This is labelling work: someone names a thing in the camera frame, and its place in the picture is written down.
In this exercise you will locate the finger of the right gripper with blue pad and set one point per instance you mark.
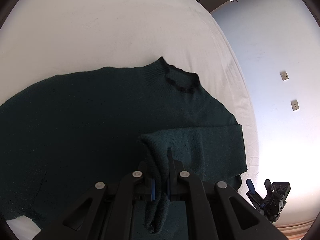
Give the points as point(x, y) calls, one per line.
point(253, 196)
point(268, 186)

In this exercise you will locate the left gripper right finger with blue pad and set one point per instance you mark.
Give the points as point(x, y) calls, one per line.
point(175, 188)

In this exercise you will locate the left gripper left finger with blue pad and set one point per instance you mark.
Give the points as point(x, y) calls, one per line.
point(152, 189)

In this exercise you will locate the dark green knit sweater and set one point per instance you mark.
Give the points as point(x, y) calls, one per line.
point(62, 135)

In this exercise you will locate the white bed mattress sheet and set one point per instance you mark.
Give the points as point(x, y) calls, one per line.
point(238, 64)

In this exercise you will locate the lower beige wall socket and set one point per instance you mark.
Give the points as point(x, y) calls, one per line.
point(294, 105)

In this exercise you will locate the upper beige wall switch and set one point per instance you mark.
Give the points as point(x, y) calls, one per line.
point(284, 75)

